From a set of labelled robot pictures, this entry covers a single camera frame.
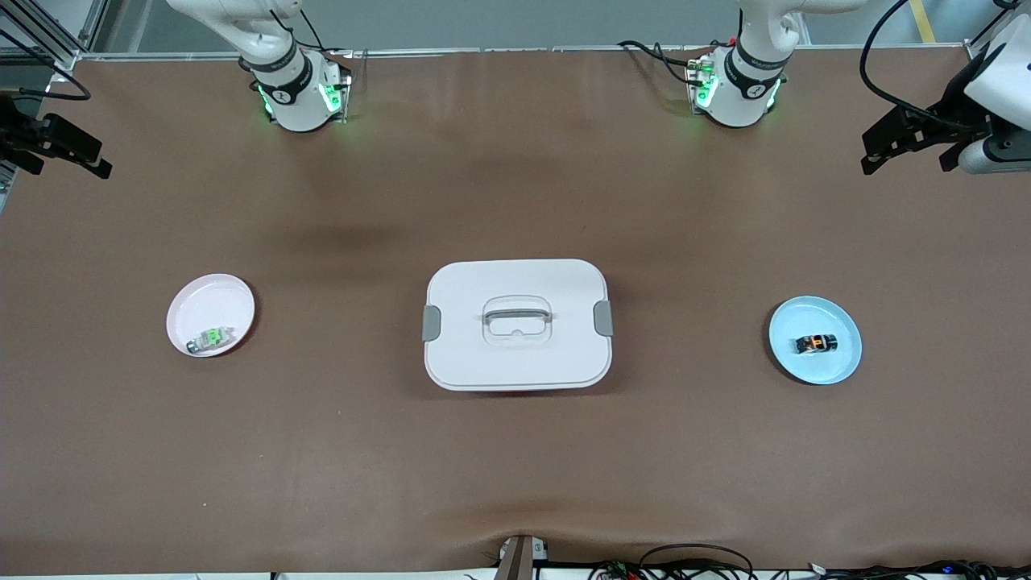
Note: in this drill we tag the blue round plate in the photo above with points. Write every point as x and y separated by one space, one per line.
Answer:
813 369

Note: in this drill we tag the pink round plate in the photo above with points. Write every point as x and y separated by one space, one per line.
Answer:
209 310

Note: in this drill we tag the orange and black switch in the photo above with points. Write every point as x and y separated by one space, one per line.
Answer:
815 343

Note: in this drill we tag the aluminium frame profile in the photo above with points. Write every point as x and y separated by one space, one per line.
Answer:
68 58
979 52

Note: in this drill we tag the brown table mat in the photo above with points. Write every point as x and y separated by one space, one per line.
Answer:
515 467

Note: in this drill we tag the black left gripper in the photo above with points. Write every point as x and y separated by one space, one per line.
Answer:
941 122

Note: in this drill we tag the green and white switch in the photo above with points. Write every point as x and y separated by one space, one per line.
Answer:
211 337

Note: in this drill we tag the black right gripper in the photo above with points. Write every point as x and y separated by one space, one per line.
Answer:
18 134

